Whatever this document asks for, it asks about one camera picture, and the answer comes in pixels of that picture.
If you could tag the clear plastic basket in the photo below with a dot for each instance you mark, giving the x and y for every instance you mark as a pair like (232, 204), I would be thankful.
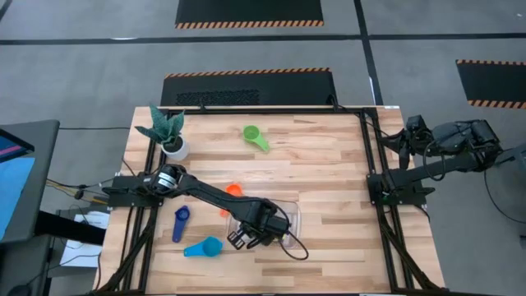
(293, 230)

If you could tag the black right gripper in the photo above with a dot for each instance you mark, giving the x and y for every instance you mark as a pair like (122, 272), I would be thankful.
(416, 131)

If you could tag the white plant pot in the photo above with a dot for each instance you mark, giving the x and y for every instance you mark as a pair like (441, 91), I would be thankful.
(179, 153)

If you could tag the teal measuring cup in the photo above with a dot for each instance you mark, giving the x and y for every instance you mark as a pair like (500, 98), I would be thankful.
(211, 246)

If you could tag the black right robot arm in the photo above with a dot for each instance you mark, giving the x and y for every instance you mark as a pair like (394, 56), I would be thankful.
(431, 170)

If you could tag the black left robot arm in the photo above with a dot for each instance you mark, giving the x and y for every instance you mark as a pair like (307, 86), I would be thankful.
(205, 191)

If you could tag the green measuring cup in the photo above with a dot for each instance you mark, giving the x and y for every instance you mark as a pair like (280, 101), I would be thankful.
(250, 132)

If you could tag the green snake plant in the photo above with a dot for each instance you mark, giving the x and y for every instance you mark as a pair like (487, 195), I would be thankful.
(164, 127)

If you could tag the white paper sheets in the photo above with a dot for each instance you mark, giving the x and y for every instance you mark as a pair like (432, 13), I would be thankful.
(94, 220)

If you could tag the black aluminium table frame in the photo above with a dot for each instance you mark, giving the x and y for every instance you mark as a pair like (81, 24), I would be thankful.
(267, 111)

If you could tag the black mat with hazard stripes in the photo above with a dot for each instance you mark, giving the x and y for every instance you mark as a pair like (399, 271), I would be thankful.
(493, 82)
(287, 88)
(246, 10)

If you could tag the small dark blue measuring cup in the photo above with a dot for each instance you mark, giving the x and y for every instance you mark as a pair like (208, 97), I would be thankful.
(182, 214)

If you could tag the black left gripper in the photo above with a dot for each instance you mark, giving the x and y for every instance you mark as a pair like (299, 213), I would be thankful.
(267, 220)

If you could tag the blue lit computer screen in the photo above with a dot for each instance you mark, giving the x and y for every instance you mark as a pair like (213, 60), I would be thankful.
(12, 185)

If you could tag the orange measuring cup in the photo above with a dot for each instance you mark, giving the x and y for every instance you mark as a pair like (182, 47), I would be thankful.
(234, 190)

